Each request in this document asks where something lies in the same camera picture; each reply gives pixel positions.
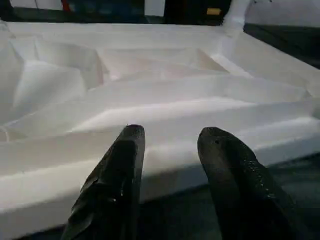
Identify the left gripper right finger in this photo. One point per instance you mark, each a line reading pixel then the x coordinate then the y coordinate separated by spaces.
pixel 240 187

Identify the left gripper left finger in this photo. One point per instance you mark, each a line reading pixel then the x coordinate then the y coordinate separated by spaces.
pixel 112 187

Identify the white plastic table top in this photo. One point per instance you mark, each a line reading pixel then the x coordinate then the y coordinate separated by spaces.
pixel 150 87

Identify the white plastic table leg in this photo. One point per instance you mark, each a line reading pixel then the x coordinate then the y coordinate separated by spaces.
pixel 235 15

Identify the black work mat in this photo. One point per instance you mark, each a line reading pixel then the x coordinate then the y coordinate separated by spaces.
pixel 250 207

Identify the small tan label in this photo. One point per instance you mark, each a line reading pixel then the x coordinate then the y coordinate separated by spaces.
pixel 213 11

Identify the dark cabinet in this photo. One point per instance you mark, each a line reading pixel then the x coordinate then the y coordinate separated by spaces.
pixel 187 12

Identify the red item behind glass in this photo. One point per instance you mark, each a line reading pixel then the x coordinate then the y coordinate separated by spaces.
pixel 65 5

